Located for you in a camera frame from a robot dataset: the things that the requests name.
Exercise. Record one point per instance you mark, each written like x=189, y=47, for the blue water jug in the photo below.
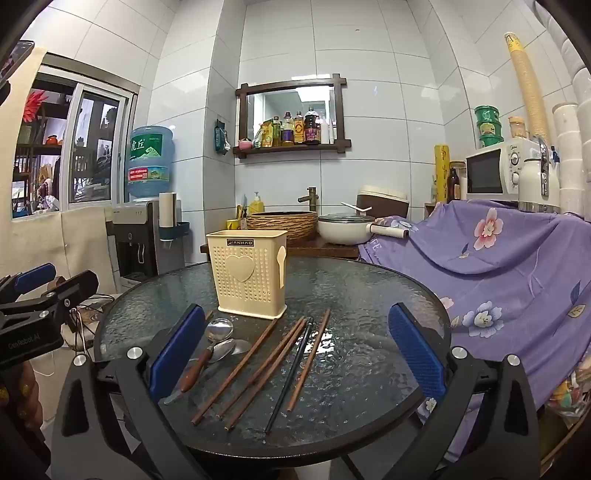
x=150, y=161

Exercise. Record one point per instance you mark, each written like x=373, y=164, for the brown and white rice cooker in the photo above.
x=383, y=203

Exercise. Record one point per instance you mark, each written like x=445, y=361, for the dark wooden counter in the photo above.
x=323, y=250

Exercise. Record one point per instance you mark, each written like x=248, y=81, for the red flower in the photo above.
x=34, y=104

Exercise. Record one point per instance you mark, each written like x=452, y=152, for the cream plastic utensil holder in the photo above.
x=247, y=272

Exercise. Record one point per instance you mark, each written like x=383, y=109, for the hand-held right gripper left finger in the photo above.
x=178, y=350

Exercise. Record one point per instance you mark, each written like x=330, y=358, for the white electric kettle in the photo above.
x=535, y=180

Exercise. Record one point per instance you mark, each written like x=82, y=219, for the beige jar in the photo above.
x=518, y=128

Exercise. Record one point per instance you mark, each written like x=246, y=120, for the all metal spoon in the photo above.
x=226, y=349

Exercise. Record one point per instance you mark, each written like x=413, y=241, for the blue cup holder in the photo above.
x=178, y=230

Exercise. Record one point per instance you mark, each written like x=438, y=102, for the pink small bowl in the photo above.
x=244, y=144

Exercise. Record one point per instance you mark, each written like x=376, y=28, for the brown glass bottle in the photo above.
x=453, y=187

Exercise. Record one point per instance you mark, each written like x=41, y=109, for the sliding window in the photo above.
x=92, y=143

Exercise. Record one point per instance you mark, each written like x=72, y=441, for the brown wooden chopstick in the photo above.
x=265, y=378
x=209, y=317
x=263, y=364
x=308, y=360
x=235, y=371

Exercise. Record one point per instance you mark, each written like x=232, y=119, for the white pot with glass lid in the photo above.
x=341, y=230

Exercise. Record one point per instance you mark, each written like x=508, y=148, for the stack of white cups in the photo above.
x=572, y=157

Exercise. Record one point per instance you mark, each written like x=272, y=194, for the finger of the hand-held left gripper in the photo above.
x=34, y=277
x=74, y=286

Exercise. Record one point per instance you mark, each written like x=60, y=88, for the grey water dispenser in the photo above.
x=138, y=240

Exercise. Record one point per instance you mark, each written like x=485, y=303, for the white paper cup tube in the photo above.
x=166, y=210

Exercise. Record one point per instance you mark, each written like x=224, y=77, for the yellow soap bottle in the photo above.
x=256, y=205

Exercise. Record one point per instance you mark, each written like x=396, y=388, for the white ladle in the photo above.
x=355, y=207

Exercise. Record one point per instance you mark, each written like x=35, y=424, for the yellow label oil bottle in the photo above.
x=299, y=129

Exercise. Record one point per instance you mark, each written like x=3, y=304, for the white microwave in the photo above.
x=489, y=170

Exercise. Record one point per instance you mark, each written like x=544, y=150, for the yellow mug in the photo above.
x=232, y=224

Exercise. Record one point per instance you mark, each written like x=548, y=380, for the colourful printed bag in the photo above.
x=572, y=392

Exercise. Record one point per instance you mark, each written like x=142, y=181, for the cream cloth curtain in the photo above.
x=60, y=244

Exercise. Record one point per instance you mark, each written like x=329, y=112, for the green glass bottle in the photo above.
x=276, y=133

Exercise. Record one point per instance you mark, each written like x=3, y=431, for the yellow roll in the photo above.
x=441, y=173

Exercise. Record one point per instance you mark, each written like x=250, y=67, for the purple label bottle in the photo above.
x=287, y=131

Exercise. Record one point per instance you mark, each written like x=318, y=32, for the purple floral cloth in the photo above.
x=498, y=286

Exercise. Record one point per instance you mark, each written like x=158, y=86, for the black chopstick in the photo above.
x=288, y=376

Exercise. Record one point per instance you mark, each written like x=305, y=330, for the kitchen tools in mug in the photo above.
x=241, y=212

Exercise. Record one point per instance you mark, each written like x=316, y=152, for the yellow green seasoning packet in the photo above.
x=264, y=134

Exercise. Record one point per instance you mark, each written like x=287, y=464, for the brass faucet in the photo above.
x=311, y=198

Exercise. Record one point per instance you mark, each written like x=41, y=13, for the white plastic bottles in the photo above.
x=327, y=133

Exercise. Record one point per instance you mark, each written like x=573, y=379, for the tall stack of tan cups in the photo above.
x=528, y=92

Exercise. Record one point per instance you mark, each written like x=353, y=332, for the small wooden rack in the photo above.
x=429, y=211

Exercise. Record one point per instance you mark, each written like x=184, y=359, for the dark soy sauce bottle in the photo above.
x=312, y=127

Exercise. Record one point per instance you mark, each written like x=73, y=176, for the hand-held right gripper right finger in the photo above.
x=415, y=350

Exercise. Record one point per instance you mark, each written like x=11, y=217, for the wicker wrapped basin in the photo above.
x=281, y=226

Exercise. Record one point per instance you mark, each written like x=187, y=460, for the small clear bottle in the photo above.
x=434, y=190

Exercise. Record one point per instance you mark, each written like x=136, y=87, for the green packet on hook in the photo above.
x=220, y=137

